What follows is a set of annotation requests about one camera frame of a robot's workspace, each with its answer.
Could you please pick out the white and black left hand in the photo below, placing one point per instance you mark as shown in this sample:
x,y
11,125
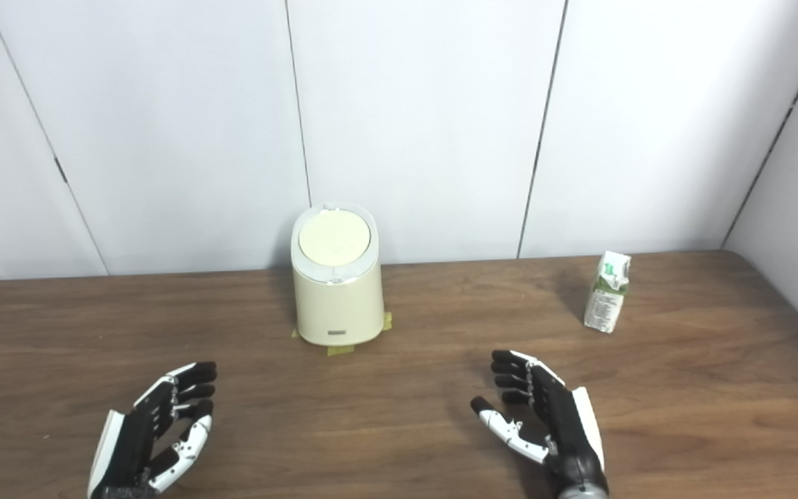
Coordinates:
x,y
132,436

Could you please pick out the white and black right hand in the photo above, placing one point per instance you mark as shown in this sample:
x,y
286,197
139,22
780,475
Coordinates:
x,y
569,430

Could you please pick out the white and green milk carton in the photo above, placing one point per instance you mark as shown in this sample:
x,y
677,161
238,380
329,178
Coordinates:
x,y
607,298

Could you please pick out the cream-colored bin with lid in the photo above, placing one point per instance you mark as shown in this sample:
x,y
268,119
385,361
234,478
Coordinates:
x,y
337,305

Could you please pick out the tall yellow tape piece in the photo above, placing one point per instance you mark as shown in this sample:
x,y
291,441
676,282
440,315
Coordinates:
x,y
387,321

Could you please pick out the wide yellow tape piece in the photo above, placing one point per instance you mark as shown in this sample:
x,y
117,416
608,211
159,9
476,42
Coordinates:
x,y
340,350

